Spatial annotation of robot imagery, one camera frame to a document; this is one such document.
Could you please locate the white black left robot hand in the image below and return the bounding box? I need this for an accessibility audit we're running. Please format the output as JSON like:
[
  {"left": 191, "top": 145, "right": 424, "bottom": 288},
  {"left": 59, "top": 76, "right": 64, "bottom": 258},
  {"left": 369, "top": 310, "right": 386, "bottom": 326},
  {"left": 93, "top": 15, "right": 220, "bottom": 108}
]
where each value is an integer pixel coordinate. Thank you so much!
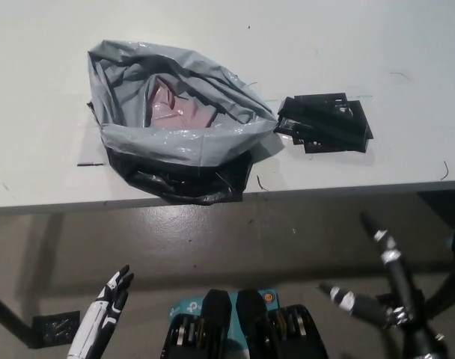
[{"left": 66, "top": 264, "right": 135, "bottom": 359}]

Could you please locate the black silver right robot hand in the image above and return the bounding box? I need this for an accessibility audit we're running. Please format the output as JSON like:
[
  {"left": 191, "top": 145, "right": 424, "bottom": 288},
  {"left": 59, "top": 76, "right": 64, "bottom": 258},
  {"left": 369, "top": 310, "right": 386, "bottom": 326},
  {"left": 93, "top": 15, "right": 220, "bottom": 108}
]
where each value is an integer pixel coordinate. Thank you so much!
[{"left": 319, "top": 212, "right": 449, "bottom": 338}]

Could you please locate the grey black plastic bag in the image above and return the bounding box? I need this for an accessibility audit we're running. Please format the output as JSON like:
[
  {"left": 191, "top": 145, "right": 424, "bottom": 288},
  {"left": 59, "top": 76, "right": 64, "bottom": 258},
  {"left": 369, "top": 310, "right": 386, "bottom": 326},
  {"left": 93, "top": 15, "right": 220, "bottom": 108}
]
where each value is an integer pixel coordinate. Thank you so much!
[{"left": 86, "top": 39, "right": 280, "bottom": 206}]

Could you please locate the black slanted table leg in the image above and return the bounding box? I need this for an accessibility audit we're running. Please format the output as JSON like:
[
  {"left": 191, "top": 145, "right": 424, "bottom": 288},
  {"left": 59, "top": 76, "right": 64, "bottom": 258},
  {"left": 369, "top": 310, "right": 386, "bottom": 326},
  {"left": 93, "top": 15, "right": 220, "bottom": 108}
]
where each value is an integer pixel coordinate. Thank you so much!
[{"left": 0, "top": 287, "right": 36, "bottom": 349}]

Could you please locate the pink plastic packet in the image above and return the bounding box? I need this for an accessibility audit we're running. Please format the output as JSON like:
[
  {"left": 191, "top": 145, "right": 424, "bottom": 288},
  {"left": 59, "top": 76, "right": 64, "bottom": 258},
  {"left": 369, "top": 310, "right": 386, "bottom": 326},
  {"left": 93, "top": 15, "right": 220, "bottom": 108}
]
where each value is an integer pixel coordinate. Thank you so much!
[{"left": 147, "top": 74, "right": 218, "bottom": 129}]

